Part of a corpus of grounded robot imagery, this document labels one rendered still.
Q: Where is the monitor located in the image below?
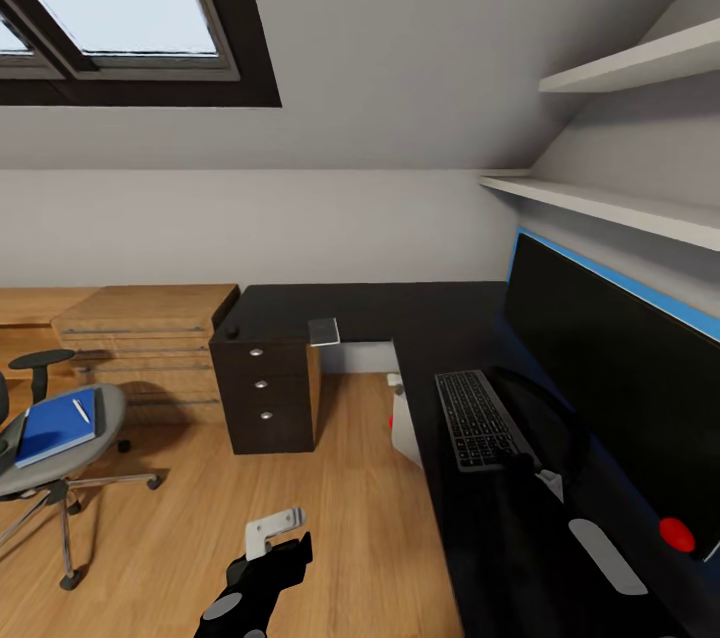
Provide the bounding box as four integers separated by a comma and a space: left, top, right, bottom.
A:
496, 233, 720, 563

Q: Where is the notebook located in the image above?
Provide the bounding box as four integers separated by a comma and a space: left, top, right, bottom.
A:
310, 318, 340, 347

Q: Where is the keyboard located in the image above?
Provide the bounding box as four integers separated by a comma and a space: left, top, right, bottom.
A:
435, 370, 542, 472

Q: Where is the folder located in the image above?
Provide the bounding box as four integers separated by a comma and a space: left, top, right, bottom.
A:
14, 388, 96, 469

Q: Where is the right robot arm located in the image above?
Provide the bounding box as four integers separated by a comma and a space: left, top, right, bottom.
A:
493, 449, 693, 638

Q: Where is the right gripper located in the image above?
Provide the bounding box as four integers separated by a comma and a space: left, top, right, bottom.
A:
493, 449, 555, 520

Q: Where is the swivel chair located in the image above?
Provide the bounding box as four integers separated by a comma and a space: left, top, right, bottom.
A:
0, 349, 163, 591

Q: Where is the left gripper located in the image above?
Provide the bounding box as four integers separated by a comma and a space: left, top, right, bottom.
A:
227, 531, 312, 606

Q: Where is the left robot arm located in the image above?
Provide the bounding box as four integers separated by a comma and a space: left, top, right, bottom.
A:
193, 507, 312, 638

